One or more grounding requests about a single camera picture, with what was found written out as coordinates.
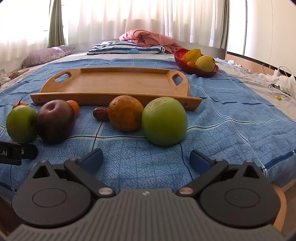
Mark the small bright green apple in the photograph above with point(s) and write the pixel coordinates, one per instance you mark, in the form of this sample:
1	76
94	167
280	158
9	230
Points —
19	125

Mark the yellow pear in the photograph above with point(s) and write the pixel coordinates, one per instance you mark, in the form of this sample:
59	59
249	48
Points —
204	63

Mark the small orange citrus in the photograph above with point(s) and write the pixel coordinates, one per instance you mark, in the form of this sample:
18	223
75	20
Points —
183	61
190	64

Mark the large pale green apple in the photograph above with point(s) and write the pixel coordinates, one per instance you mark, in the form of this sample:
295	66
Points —
164	121

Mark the small white cloth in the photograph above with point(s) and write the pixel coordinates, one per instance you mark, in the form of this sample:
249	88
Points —
233	63

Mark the pink cloth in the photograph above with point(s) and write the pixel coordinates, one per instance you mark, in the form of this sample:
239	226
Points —
17	74

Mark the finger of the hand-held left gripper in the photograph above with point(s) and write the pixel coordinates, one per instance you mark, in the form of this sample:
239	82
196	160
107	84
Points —
30	151

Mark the green curtain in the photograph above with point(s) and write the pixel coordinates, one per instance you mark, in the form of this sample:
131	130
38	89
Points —
56	25
224	34

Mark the white sheer curtain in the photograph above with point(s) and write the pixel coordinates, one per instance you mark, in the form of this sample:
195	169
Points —
23	20
138	16

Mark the wooden tray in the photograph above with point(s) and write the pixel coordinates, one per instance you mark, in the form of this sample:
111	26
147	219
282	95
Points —
120	81

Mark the red glass bowl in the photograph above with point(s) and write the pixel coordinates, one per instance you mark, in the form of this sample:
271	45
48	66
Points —
205	73

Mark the white clothes pile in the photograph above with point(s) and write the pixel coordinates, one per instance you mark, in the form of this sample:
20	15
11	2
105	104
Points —
285	84

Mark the small yellow object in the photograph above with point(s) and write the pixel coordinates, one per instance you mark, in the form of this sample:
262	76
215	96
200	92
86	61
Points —
279	97

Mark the blue white striped pillow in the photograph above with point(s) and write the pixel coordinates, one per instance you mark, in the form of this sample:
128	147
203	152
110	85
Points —
115	48

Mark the brownish orange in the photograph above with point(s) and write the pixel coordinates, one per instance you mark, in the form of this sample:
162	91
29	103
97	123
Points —
124	113

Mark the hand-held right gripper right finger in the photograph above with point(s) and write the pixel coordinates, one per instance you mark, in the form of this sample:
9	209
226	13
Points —
198	162

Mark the white wardrobe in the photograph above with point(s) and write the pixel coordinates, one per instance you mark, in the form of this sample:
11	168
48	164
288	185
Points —
266	27

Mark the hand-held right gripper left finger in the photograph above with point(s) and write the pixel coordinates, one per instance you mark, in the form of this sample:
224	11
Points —
92	160

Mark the red date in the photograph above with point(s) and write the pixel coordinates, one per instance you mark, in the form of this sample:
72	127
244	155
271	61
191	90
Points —
100	114

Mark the pink quilt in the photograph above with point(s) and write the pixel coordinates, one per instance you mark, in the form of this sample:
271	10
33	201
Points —
150	38

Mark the plain tangerine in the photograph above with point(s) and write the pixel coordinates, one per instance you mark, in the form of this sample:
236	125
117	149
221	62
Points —
74	107

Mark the blue checked bedsheet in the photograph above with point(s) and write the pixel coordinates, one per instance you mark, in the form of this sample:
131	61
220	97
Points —
231	120

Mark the tangerine with leaf stem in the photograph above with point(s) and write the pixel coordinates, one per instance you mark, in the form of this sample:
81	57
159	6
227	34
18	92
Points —
19	105

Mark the dark red apple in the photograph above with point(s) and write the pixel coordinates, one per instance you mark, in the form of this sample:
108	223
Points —
55	122

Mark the purple pillow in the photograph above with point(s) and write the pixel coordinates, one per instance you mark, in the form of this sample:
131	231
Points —
44	55

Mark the yellow starfruit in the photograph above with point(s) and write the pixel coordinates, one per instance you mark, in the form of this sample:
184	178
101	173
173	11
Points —
192	55

